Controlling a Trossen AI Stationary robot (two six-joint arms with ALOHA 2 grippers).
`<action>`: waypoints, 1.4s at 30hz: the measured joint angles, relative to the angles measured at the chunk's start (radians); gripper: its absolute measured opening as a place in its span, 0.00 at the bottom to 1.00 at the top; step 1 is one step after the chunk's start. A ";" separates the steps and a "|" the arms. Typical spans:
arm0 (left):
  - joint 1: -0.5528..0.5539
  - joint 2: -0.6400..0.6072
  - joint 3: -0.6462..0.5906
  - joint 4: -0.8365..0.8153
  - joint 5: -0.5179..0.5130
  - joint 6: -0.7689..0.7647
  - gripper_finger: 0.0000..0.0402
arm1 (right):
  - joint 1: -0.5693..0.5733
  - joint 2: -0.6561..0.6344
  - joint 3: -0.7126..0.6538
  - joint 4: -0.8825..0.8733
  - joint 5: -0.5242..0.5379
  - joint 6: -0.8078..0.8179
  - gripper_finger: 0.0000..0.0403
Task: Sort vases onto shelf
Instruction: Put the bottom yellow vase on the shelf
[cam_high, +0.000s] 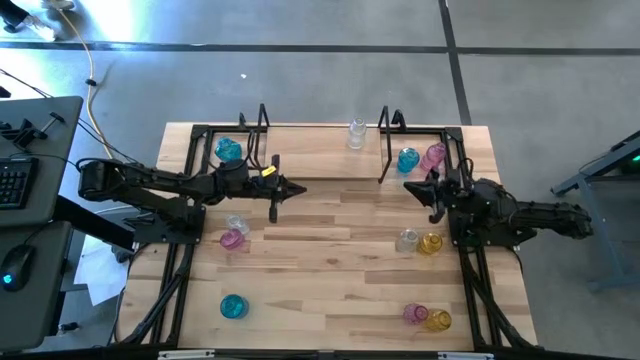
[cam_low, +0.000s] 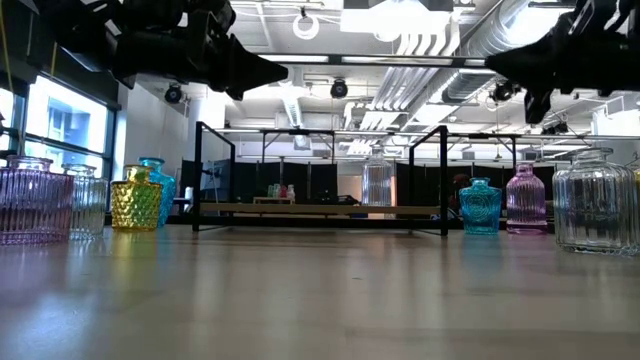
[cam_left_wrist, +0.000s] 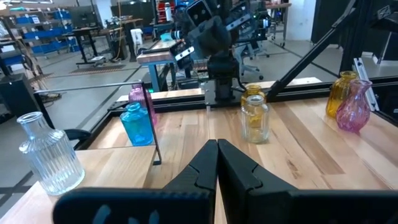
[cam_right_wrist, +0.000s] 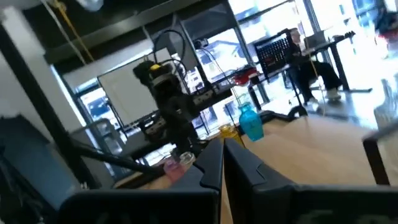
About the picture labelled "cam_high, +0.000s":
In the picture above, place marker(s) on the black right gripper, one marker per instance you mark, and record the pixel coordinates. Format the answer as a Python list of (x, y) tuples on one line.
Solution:
[(450, 195)]

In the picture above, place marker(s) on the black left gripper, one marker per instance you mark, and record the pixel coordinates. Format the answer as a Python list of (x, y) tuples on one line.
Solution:
[(260, 186)]

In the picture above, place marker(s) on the pink tall ribbed glass vase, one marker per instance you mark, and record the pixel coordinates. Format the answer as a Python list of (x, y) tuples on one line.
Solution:
[(433, 157)]

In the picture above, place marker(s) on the clear large ribbed glass jar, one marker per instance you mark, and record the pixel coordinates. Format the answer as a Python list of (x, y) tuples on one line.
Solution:
[(407, 241)]

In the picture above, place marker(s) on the clear squat ribbed glass vase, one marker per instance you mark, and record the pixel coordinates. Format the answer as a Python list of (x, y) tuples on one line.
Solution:
[(237, 222)]

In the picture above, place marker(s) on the teal tall diamond-textured vase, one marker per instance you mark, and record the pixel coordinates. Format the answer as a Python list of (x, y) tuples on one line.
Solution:
[(228, 150)]

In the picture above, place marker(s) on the clear tall ribbed glass vase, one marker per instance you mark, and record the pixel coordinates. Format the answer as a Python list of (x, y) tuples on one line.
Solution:
[(356, 137)]

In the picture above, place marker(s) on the pink diamond-textured glass vase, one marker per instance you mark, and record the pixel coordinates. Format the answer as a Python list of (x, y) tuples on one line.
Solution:
[(415, 314)]

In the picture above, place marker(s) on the teal wide textured glass vase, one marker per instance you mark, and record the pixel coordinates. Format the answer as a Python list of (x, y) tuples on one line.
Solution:
[(234, 306)]

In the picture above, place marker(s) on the yellow tall ribbed glass vase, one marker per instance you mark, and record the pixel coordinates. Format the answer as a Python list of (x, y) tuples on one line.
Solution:
[(438, 320)]

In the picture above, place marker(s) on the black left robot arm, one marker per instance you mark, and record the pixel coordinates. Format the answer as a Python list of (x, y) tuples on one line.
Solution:
[(150, 182)]

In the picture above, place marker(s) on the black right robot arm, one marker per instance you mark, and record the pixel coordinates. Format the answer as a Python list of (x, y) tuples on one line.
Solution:
[(540, 215)]

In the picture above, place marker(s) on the wooden shelf with black rails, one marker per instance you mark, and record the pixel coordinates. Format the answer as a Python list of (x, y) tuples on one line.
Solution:
[(320, 152)]

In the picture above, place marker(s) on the small yellow tag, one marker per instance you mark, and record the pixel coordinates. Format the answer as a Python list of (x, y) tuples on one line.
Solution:
[(268, 171)]

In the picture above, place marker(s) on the pink squat ribbed glass vase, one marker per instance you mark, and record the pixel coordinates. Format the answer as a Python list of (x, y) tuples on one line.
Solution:
[(232, 240)]

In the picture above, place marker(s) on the black diagonal desk beam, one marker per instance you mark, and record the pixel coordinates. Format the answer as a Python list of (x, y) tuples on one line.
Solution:
[(90, 222)]

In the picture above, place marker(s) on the white paper sheet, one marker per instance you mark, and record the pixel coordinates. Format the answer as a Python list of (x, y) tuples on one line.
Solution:
[(100, 272)]

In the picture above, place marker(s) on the grey desk top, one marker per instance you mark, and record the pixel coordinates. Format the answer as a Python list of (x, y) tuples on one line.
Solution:
[(40, 310), (55, 150)]

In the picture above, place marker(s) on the black desk clamp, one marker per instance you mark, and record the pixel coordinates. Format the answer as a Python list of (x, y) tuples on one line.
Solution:
[(25, 134)]

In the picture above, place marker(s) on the black keyboard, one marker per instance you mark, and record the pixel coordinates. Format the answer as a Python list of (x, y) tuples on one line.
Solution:
[(15, 182)]

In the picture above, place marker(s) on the black computer mouse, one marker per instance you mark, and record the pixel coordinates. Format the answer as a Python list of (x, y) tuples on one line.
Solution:
[(20, 262)]

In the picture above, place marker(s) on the black aluminium table frame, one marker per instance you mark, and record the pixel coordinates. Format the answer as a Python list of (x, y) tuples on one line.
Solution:
[(198, 131)]

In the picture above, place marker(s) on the silver metal bracket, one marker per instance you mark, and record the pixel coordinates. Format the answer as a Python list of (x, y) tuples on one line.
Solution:
[(465, 356), (186, 354)]

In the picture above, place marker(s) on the grey metal table frame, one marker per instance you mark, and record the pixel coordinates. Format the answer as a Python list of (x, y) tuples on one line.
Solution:
[(600, 235)]

